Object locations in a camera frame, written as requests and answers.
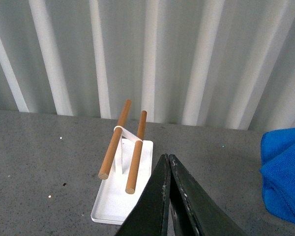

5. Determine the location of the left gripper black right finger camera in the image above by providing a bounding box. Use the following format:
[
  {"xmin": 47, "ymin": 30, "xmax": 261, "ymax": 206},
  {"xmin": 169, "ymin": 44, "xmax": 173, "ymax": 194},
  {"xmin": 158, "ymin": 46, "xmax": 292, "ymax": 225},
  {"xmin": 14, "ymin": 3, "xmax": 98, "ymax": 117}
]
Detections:
[{"xmin": 169, "ymin": 154, "xmax": 247, "ymax": 236}]

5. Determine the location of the blue microfiber towel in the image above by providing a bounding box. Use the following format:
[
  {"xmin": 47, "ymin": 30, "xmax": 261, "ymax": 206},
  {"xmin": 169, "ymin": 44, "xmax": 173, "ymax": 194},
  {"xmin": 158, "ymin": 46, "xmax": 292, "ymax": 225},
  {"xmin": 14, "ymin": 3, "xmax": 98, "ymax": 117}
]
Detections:
[{"xmin": 260, "ymin": 128, "xmax": 295, "ymax": 224}]

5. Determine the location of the white rack with wooden rods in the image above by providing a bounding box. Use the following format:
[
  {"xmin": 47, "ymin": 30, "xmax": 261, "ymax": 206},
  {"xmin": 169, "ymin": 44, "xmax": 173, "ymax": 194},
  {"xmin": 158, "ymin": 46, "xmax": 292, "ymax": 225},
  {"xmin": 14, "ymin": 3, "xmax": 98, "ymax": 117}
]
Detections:
[{"xmin": 90, "ymin": 99, "xmax": 153, "ymax": 225}]

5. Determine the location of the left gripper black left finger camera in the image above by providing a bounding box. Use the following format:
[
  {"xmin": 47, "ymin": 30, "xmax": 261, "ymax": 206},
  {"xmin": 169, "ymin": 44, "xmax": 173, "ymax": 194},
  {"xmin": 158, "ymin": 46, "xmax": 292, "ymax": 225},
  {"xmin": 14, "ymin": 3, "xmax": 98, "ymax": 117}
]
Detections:
[{"xmin": 116, "ymin": 154, "xmax": 171, "ymax": 236}]

